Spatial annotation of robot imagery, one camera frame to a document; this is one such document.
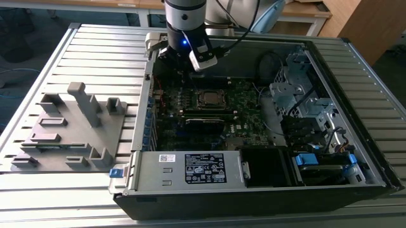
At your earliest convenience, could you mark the metal wire locking lever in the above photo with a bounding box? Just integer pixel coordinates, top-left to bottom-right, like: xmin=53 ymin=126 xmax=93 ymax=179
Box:
xmin=202 ymin=97 xmax=230 ymax=105
xmin=183 ymin=70 xmax=200 ymax=93

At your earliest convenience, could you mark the silver CPU plate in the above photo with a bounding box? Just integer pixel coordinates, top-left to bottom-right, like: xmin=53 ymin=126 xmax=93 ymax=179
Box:
xmin=203 ymin=92 xmax=223 ymax=105

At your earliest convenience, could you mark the metal socket cover frame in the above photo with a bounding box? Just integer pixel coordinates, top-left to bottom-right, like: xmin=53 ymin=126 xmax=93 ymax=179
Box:
xmin=196 ymin=90 xmax=230 ymax=109

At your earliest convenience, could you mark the metal CPU socket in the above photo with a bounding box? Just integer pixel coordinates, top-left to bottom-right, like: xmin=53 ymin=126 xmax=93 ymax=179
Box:
xmin=196 ymin=89 xmax=231 ymax=110

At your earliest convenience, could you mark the black RAM slot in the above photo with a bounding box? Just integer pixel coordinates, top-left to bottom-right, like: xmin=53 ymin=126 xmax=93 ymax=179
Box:
xmin=182 ymin=112 xmax=238 ymax=119
xmin=180 ymin=108 xmax=235 ymax=114

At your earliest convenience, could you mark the grey case latch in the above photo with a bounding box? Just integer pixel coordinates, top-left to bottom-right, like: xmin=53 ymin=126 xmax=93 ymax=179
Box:
xmin=144 ymin=32 xmax=168 ymax=59

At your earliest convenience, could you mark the pale blue teach pendant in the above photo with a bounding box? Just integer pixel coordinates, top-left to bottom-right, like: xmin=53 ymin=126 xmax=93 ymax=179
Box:
xmin=250 ymin=0 xmax=286 ymax=34

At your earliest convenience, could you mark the wooden top desk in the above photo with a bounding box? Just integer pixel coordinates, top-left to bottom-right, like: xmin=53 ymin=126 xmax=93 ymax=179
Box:
xmin=0 ymin=0 xmax=150 ymax=27
xmin=148 ymin=0 xmax=333 ymax=36

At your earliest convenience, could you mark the black graphics card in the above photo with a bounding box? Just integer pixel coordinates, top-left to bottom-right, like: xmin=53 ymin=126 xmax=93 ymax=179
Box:
xmin=184 ymin=117 xmax=228 ymax=141

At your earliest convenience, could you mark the silver metal drive cage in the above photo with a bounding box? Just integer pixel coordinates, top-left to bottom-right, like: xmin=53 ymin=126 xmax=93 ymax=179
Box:
xmin=268 ymin=51 xmax=341 ymax=133

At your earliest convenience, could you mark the green motherboard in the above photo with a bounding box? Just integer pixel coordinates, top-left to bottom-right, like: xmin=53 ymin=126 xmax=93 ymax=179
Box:
xmin=147 ymin=76 xmax=279 ymax=152

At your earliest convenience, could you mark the white barcode sticker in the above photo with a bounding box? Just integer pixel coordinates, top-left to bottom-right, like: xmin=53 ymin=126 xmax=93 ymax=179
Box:
xmin=158 ymin=153 xmax=176 ymax=163

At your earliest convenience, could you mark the grey plastic parts rack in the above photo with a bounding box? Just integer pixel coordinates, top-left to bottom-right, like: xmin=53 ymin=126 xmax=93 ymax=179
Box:
xmin=11 ymin=82 xmax=130 ymax=173

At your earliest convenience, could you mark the black disk bay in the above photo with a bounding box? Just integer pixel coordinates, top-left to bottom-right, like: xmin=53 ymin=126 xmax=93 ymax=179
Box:
xmin=280 ymin=116 xmax=327 ymax=152

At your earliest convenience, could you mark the black power supply label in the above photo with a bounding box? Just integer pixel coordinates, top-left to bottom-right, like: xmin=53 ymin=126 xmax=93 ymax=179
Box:
xmin=184 ymin=153 xmax=227 ymax=184

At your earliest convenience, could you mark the grey power supply unit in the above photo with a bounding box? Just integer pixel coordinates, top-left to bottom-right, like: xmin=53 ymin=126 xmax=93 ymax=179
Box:
xmin=126 ymin=150 xmax=251 ymax=192

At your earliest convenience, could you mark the wooden cabinet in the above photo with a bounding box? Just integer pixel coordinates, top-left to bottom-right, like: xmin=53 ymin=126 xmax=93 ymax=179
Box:
xmin=318 ymin=0 xmax=406 ymax=66

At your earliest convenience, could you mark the black plastic shroud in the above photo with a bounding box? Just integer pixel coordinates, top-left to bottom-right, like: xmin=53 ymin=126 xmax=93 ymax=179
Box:
xmin=239 ymin=147 xmax=294 ymax=188

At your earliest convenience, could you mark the green RAM stick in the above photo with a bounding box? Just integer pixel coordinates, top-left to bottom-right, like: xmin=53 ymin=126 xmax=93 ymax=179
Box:
xmin=36 ymin=143 xmax=72 ymax=152

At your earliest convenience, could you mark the blue disk carrier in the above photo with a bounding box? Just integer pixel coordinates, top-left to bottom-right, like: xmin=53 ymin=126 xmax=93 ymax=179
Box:
xmin=292 ymin=153 xmax=361 ymax=187

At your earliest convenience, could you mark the black open PC case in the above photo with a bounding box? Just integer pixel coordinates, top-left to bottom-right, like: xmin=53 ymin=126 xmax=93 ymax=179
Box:
xmin=107 ymin=32 xmax=406 ymax=221

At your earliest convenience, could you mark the black hard disk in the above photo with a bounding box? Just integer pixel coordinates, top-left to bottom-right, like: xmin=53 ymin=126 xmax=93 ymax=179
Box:
xmin=299 ymin=165 xmax=345 ymax=186

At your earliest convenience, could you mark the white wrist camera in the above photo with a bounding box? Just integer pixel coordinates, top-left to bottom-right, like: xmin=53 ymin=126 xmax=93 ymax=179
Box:
xmin=190 ymin=44 xmax=219 ymax=72

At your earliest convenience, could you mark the black looped case cable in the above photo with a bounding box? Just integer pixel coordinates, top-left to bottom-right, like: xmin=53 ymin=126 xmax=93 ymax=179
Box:
xmin=255 ymin=51 xmax=283 ymax=86

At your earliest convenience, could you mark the grey braided wire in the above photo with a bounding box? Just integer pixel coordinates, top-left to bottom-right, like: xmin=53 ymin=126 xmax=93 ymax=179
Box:
xmin=252 ymin=83 xmax=274 ymax=102

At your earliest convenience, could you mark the black drive data cable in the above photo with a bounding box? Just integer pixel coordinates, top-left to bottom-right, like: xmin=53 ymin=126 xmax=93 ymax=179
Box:
xmin=287 ymin=86 xmax=316 ymax=117

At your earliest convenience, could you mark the blue floor cable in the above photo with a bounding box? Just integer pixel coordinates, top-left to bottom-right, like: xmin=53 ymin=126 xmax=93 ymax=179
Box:
xmin=0 ymin=67 xmax=43 ymax=75

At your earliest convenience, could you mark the black drive power cable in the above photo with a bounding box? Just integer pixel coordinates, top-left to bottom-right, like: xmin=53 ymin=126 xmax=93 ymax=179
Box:
xmin=324 ymin=126 xmax=351 ymax=155

